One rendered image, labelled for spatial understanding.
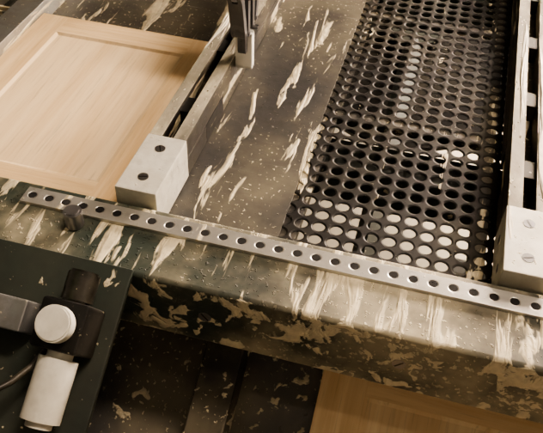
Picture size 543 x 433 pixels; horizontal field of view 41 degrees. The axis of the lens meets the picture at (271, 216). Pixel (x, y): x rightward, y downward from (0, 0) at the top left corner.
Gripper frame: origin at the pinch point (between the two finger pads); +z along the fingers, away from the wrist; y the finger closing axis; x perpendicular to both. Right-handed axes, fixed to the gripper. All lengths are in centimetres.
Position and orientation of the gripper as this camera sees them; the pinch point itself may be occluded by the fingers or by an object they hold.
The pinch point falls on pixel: (244, 48)
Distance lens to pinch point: 128.6
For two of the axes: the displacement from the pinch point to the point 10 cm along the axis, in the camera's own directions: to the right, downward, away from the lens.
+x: -9.6, -2.0, 1.7
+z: -0.3, 7.1, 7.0
